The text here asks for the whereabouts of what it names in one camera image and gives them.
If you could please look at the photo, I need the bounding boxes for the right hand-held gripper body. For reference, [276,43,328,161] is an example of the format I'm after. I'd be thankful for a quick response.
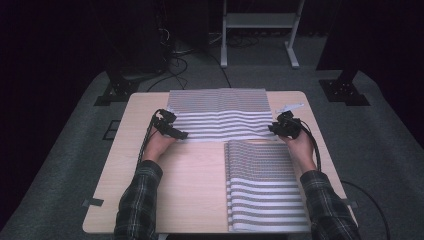
[274,102,305,140]

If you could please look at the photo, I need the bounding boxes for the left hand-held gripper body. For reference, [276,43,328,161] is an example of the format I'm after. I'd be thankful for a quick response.
[151,106,178,136]

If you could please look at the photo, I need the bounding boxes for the stack of striped towels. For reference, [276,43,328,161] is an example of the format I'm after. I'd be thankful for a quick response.
[223,139,311,234]

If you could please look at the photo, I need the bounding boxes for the person's left hand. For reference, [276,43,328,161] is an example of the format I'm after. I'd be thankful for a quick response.
[142,128,178,164]

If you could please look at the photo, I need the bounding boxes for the person's right hand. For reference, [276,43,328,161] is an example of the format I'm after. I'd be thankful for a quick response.
[279,130,318,174]

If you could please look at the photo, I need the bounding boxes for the black floor socket plate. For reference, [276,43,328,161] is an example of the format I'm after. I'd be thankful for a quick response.
[102,119,121,141]

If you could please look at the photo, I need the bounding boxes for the black stand base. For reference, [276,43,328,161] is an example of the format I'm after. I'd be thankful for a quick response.
[93,70,141,107]
[318,78,371,107]

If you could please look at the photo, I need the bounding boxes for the grey tape strip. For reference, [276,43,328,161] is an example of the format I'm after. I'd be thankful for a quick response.
[82,197,105,208]

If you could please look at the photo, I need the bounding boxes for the white metal stand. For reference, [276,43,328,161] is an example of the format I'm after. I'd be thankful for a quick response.
[220,0,306,70]

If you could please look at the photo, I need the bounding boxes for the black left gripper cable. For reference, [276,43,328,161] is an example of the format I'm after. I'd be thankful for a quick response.
[136,109,162,165]

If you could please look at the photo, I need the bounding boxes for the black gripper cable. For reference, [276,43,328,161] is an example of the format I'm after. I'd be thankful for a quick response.
[136,109,162,165]
[299,119,391,240]

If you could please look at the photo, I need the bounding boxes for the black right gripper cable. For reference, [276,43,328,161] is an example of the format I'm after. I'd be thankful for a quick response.
[299,119,391,240]

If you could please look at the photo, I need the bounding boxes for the black floor cables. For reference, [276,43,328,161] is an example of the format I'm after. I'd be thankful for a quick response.
[146,28,233,93]

